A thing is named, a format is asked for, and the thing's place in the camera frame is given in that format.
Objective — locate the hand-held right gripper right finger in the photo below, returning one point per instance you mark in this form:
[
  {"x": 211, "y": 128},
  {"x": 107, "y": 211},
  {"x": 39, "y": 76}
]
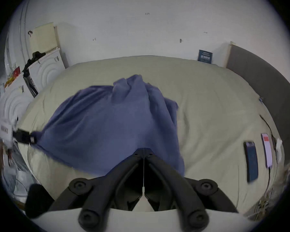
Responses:
[{"x": 183, "y": 190}]

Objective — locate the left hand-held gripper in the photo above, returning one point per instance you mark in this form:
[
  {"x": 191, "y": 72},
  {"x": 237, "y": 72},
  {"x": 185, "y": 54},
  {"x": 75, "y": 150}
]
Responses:
[{"x": 4, "y": 128}]

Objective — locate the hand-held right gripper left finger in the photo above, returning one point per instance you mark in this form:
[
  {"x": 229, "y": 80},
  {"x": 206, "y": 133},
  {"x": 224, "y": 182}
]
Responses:
[{"x": 104, "y": 190}]

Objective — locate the blue garment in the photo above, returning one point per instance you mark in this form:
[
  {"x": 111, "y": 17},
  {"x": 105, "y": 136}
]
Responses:
[{"x": 106, "y": 124}]

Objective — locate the white washing machine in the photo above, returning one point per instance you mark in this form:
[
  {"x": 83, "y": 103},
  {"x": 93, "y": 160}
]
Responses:
[
  {"x": 49, "y": 68},
  {"x": 13, "y": 98}
]

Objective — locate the dark blue phone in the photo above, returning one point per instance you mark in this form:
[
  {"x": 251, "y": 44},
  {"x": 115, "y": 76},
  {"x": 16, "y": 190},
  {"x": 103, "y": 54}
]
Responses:
[{"x": 251, "y": 161}]

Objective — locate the white phone with pink label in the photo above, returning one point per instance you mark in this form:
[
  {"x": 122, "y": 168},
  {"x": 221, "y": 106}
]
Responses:
[{"x": 267, "y": 151}]

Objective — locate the bed with beige sheet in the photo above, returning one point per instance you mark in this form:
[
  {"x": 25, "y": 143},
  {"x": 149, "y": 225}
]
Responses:
[{"x": 215, "y": 100}]

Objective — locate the dark blue card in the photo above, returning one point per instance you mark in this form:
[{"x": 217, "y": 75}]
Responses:
[{"x": 205, "y": 56}]

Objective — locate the grey padded headboard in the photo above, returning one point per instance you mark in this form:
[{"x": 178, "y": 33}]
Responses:
[{"x": 263, "y": 76}]

